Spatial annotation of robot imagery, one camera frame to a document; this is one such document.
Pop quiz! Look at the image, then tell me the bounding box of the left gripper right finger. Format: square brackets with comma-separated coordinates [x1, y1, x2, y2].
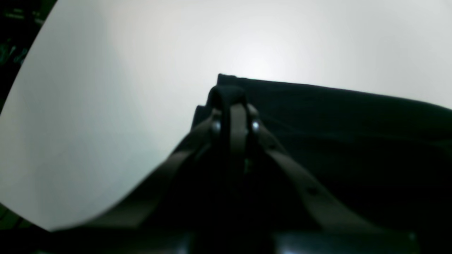
[230, 103, 420, 254]

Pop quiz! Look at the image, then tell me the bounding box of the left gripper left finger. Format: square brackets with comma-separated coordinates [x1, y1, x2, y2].
[1, 109, 222, 254]

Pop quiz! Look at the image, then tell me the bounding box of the black T-shirt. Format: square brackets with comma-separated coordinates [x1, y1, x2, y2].
[191, 73, 452, 254]

